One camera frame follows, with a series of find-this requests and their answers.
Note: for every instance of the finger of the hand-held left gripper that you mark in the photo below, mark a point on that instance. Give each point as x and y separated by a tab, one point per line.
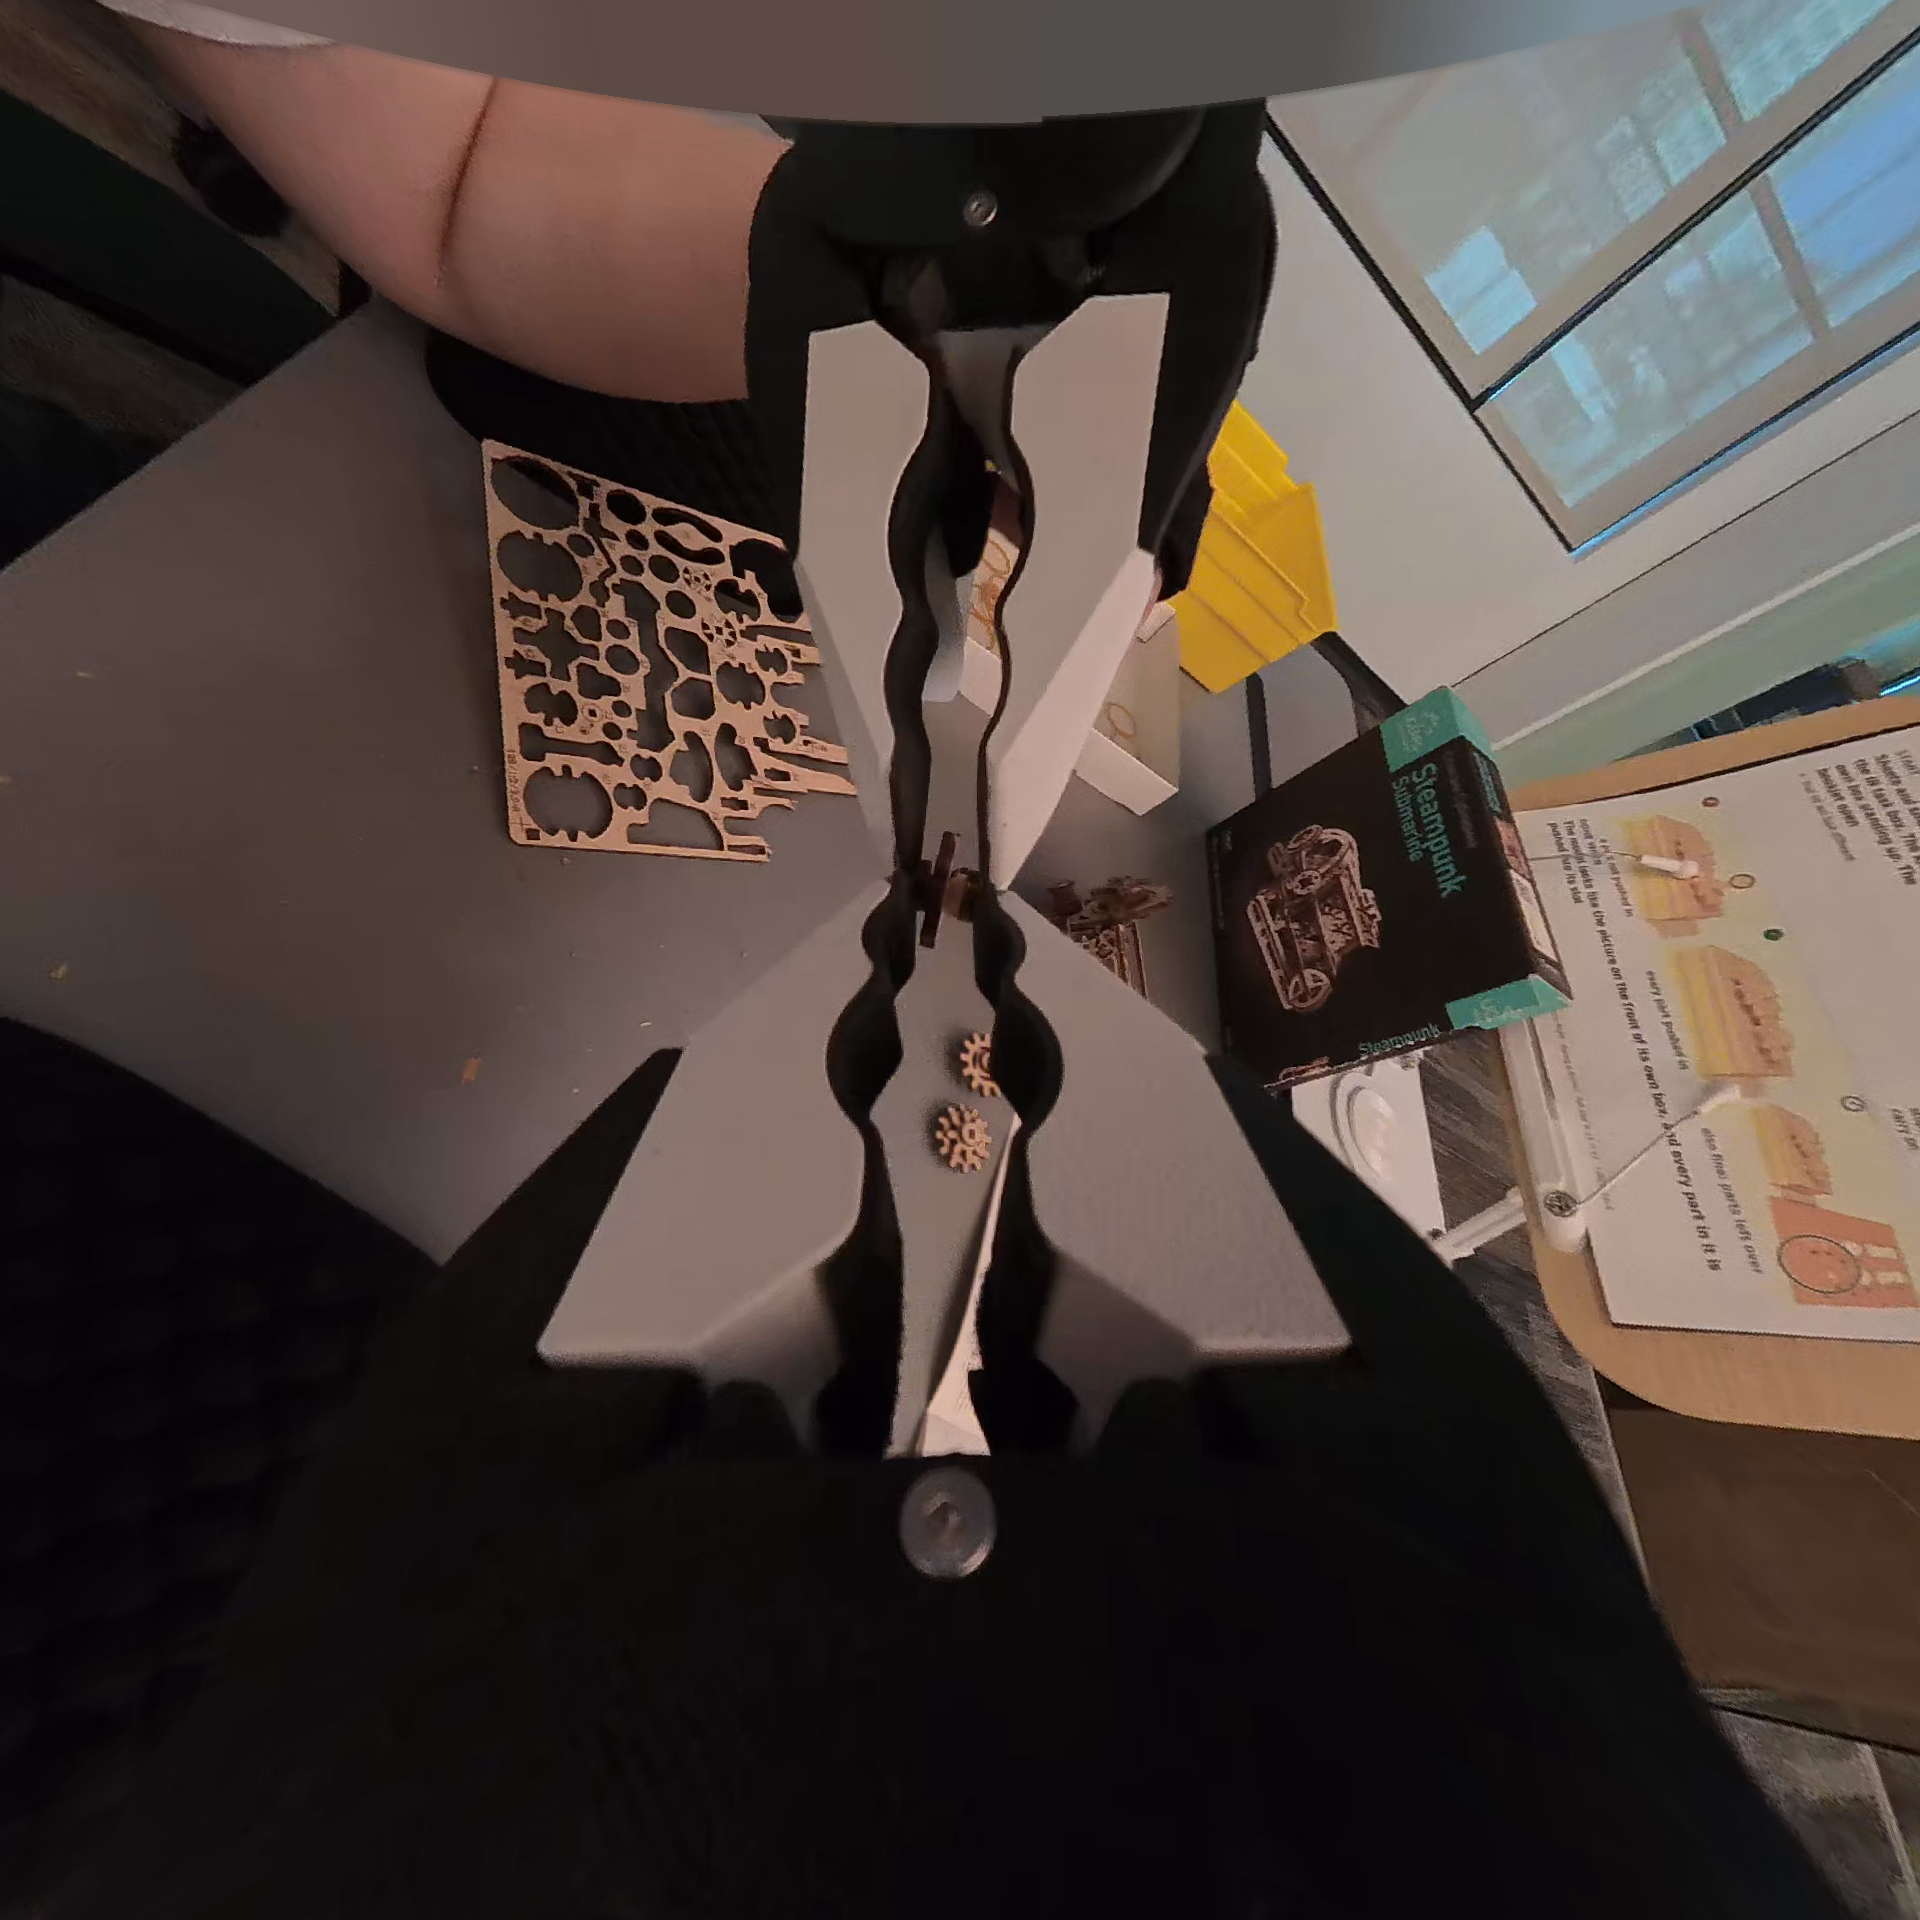
848	494
1089	494

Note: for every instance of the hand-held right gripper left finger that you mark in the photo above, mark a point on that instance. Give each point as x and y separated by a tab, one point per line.
704	1214

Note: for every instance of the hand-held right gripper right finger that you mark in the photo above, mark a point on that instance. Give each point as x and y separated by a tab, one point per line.
1185	1214

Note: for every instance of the small wooden gear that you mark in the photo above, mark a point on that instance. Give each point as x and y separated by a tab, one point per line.
974	1073
950	1149

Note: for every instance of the person's left forearm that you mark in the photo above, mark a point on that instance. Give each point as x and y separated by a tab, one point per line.
523	224

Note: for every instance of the partly built wooden model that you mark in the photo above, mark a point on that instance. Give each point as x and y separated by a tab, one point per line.
1108	937

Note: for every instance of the black model kit box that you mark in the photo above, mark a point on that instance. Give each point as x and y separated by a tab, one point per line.
1350	931

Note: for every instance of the nested yellow plastic bins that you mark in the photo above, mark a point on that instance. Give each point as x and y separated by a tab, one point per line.
1259	600

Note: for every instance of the printed instruction booklet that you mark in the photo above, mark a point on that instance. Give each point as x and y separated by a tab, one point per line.
961	1350

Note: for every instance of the white cardboard tray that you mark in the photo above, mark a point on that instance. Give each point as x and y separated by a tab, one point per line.
1140	765

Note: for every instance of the laser-cut plywood sheet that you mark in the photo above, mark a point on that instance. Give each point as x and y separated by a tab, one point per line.
516	750

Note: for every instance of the instruction poster board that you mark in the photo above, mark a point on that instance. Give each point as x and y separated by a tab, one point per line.
1724	1387

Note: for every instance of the black padded wrist rest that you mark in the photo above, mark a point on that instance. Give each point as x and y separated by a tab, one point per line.
148	1350

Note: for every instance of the glass window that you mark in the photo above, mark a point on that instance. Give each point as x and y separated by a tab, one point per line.
1650	224

